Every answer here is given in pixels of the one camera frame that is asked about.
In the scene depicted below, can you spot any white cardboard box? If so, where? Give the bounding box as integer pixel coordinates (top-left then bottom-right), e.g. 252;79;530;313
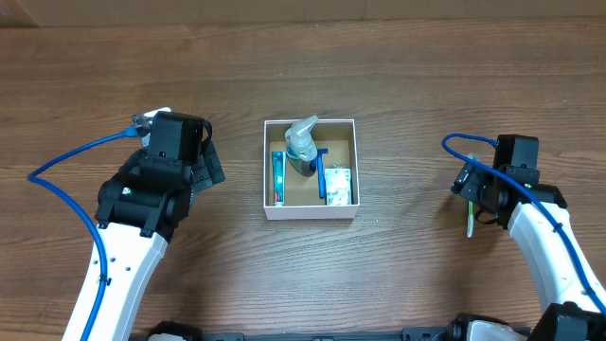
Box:
262;119;360;221

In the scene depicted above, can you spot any clear pump sanitizer bottle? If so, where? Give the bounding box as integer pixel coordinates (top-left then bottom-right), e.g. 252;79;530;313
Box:
285;116;319;177

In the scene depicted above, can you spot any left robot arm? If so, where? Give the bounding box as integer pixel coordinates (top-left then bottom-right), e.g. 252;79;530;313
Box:
63;107;225;340

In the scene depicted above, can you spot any green white soap packet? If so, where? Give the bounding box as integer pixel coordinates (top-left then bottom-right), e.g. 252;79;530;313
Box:
324;168;352;206

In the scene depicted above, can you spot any green white toothbrush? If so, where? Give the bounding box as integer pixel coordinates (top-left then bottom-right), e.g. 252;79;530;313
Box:
466;201;475;239

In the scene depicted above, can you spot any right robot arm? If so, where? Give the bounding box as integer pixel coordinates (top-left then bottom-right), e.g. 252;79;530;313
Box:
443;135;605;341

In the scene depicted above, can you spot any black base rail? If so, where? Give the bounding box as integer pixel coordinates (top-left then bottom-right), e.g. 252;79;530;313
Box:
141;312;534;341

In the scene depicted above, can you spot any red green toothpaste tube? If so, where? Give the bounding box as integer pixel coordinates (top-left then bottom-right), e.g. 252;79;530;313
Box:
272;152;286;206

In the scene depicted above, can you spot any blue disposable razor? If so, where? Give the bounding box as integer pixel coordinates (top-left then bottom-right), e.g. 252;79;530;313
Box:
311;149;329;199

